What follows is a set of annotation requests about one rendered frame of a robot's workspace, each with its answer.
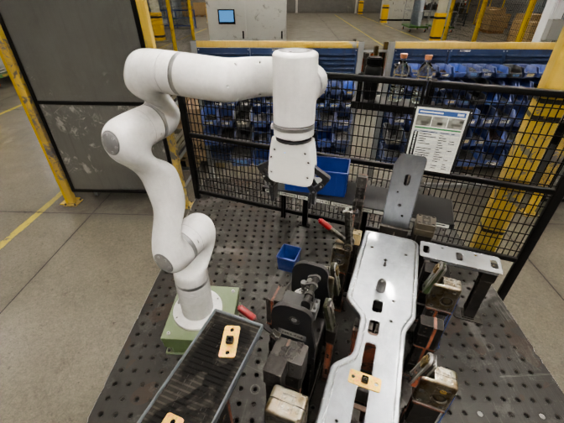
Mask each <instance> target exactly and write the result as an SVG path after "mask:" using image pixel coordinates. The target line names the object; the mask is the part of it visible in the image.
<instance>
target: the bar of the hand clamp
mask: <svg viewBox="0 0 564 423"><path fill-rule="evenodd" d="M341 213H342V214H343V215H344V221H345V238H346V244H350V245H352V246H353V215H355V217H359V213H360V211H359V210H358V209H357V210H356V211H353V208H352V207H350V206H346V209H345V210H343V211H341Z"/></svg>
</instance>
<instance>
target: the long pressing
mask: <svg viewBox="0 0 564 423"><path fill-rule="evenodd" d="M371 247H372V248H371ZM419 252H420V246H419V244H418V243H417V242H415V241H413V240H411V239H408V238H400V237H396V236H392V235H388V234H384V233H380V232H373V231H366V232H365V233H364V234H363V239H362V242H361V245H360V249H359V251H358V256H357V260H356V263H355V266H354V269H353V272H352V278H351V281H350V284H349V287H348V290H347V296H346V300H347V303H348V304H349V305H350V306H351V308H352V309H353V310H354V312H355V313H356V314H357V316H358V318H359V326H358V334H357V337H356V342H355V345H354V349H353V352H352V354H351V355H349V356H347V357H345V358H343V359H341V360H338V361H336V362H335V363H334V364H333V365H332V366H331V367H330V370H329V374H328V376H327V380H326V385H325V388H324V392H323V395H322V398H321V403H320V407H319V410H318V413H317V417H316V422H315V423H351V419H352V414H353V406H354V401H355V397H356V392H357V388H358V387H360V386H358V385H356V384H352V383H349V382H348V381H347V380H348V375H349V372H350V369H355V370H357V371H359V372H360V370H361V366H362V361H363V353H364V348H365V344H366V343H371V344H373V345H374V346H375V347H376V349H375V354H374V361H373V370H372V375H371V376H374V377H376V378H378V379H381V380H382V383H381V389H380V393H376V392H373V391H372V390H369V389H368V402H367V407H366V412H365V418H364V423H399V420H400V399H401V388H402V378H403V367H404V355H405V335H406V332H407V331H408V330H409V328H410V327H411V325H412V324H413V323H414V321H415V317H416V301H417V285H418V268H419ZM405 254H406V255H407V256H405ZM385 259H387V261H384V260H385ZM384 262H386V266H384ZM381 278H384V279H386V282H387V285H386V289H385V292H384V293H379V292H378V291H377V290H376V285H377V282H378V280H379V279H381ZM375 300H377V301H380V302H382V303H383V307H382V312H381V313H378V312H375V311H373V310H372V308H373V302H374V301H375ZM392 300H394V301H395V302H393V301H392ZM370 321H377V322H378V323H379V333H378V335H377V336H374V335H370V334H369V333H368V326H369V322H370ZM390 321H392V322H390ZM335 420H338V422H335Z"/></svg>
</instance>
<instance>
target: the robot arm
mask: <svg viewBox="0 0 564 423"><path fill-rule="evenodd" d="M318 58H319V55H318V53H317V52H316V51H315V50H311V49H307V48H284V49H279V50H276V51H274V53H273V54H272V56H249V57H236V58H226V57H218V56H212V55H200V54H194V53H186V52H179V51H172V50H159V49H150V48H143V49H138V50H135V51H133V52H132V53H131V54H130V55H129V56H128V58H127V59H126V62H125V66H124V72H123V78H124V82H125V85H126V87H127V88H128V89H129V90H130V91H131V92H132V93H133V94H134V95H135V96H136V97H138V98H140V99H142V100H144V104H143V105H141V106H139V107H135V108H133V109H131V110H129V111H127V112H124V113H122V114H120V115H117V116H116V117H114V118H112V119H111V120H109V121H108V122H107V123H106V124H105V126H104V127H103V129H102V145H103V147H104V149H105V150H106V152H107V153H108V155H109V156H110V157H111V158H112V159H114V160H115V161H117V162H118V163H119V164H121V165H124V166H126V167H128V168H129V169H131V170H132V171H134V172H135V173H136V174H137V175H138V176H139V178H140V179H141V181H142V182H143V184H144V187H145V190H146V191H147V194H148V196H149V199H150V201H151V204H152V207H153V212H154V220H153V231H152V254H153V257H154V261H155V263H156V264H157V265H158V266H159V268H160V269H162V270H163V271H165V272H167V273H173V275H174V281H175V286H176V290H177V293H178V296H179V299H178V300H177V301H176V303H175V306H174V310H173V316H174V319H175V322H176V323H177V325H178V326H180V327H181V328H183V329H186V330H188V331H199V330H200V329H201V328H202V327H203V325H204V324H205V322H206V320H207V319H208V318H209V316H210V315H211V313H212V312H213V311H214V309H218V310H222V301H221V298H220V297H219V295H218V294H217V293H215V292H214V291H212V290H211V286H210V280H209V274H208V269H207V267H208V264H209V261H210V258H211V255H212V251H213V248H214V245H215V241H216V229H215V226H214V224H213V222H212V220H211V219H210V218H209V217H208V216H206V215H204V214H202V213H192V214H190V215H189V216H187V217H185V218H184V219H183V217H184V213H185V193H184V190H183V186H182V184H181V181H180V177H179V174H178V172H177V170H176V168H175V167H174V166H173V165H172V164H170V163H168V162H166V161H164V160H162V159H157V158H155V157H154V156H153V154H152V151H151V148H152V145H154V144H156V143H158V142H159V141H161V140H162V139H164V138H167V137H168V136H170V135H171V134H172V133H173V132H174V131H175V130H176V129H177V127H178V125H179V122H180V110H179V108H178V107H177V105H176V104H175V102H174V101H173V99H172V98H171V96H170V95H175V96H180V97H190V98H195V99H201V100H207V101H212V102H238V101H242V100H246V99H251V98H256V97H273V113H274V122H273V123H271V129H273V130H274V136H273V137H272V139H271V144H270V150H269V160H267V161H265V162H263V163H261V164H259V165H258V170H259V172H260V174H262V177H263V178H264V179H265V181H266V182H267V185H268V186H269V195H270V198H271V201H274V200H275V199H276V197H277V196H278V182H279V183H284V184H288V185H297V186H301V187H307V188H308V190H309V191H310V193H309V195H308V207H307V208H308V209H311V208H312V206H313V205H315V204H316V194H317V192H318V191H320V190H321V189H323V188H324V186H325V185H326V184H327V183H328V182H329V180H330V179H331V176H329V174H327V173H326V172H325V171H323V170H322V169H320V168H319V167H318V166H316V143H315V139H314V138H313V137H312V136H313V135H314V130H315V115H316V100H317V99H318V98H319V97H320V96H321V95H322V94H323V93H324V91H325V90H326V87H327V74H326V72H325V71H324V69H323V68H322V67H321V66H319V65H318ZM267 167H269V172H268V171H267V170H266V168H267ZM316 176H319V177H320V178H321V179H322V181H321V182H319V183H318V184H317V183H316V181H315V178H316Z"/></svg>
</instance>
